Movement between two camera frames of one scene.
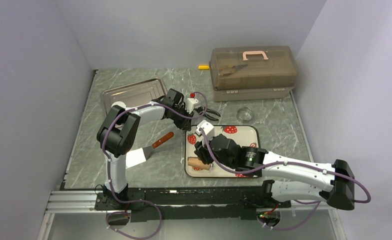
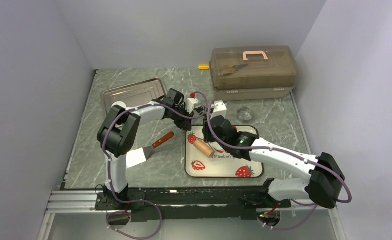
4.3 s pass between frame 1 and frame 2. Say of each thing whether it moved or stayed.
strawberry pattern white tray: stayed
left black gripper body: stayed
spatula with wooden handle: stayed
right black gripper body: moved
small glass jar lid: stayed
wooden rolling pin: moved
